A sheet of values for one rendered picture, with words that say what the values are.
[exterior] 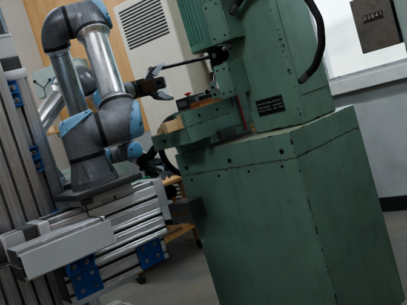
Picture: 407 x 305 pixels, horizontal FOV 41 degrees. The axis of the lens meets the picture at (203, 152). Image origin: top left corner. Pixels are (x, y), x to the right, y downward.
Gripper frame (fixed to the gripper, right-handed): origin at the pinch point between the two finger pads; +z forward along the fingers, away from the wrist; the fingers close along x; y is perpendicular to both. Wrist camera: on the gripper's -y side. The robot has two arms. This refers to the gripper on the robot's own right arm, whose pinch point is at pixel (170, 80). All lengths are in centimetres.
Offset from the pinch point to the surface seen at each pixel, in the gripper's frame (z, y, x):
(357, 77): 140, -5, 25
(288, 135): -10, -58, 27
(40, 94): 81, 242, -19
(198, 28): 4.5, -18.1, -16.2
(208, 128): -8.3, -21.7, 20.9
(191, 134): -17.3, -21.7, 20.9
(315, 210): -8, -60, 54
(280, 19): 4, -56, -10
